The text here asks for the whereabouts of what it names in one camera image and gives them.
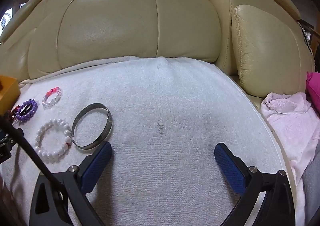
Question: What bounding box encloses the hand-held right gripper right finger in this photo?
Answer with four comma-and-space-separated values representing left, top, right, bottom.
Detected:
214, 143, 297, 226

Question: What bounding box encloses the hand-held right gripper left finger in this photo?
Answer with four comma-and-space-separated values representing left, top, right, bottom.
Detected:
30, 141, 113, 226

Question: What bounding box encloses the dark wooden furniture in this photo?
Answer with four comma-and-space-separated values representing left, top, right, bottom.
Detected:
299, 19, 320, 55

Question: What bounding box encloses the pink towel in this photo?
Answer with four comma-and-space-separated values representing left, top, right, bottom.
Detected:
261, 92, 320, 186

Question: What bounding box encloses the orange cardboard box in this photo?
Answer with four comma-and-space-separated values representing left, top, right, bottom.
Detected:
0, 75, 21, 115

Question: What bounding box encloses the grey cloth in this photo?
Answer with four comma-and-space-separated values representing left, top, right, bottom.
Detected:
301, 146, 320, 226

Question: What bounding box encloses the white towel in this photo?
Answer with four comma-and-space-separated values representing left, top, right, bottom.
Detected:
0, 56, 293, 226

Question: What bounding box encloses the small white pink bead bracelet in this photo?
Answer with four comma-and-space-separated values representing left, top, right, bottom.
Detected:
42, 86, 62, 110

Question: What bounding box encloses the magenta cushion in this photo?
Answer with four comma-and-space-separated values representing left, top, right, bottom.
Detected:
305, 71, 320, 117

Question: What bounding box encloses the cream leather sofa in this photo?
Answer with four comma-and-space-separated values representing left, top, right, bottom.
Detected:
0, 0, 317, 191

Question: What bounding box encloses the red bead bracelet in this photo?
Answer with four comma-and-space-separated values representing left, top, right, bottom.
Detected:
6, 106, 21, 123

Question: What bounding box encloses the black cable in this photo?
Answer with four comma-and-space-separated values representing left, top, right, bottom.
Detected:
0, 114, 67, 206

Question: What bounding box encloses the metal bangle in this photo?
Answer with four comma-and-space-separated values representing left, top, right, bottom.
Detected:
71, 103, 113, 150

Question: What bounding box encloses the purple bead bracelet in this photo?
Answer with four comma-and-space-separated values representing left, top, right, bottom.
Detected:
15, 99, 38, 121

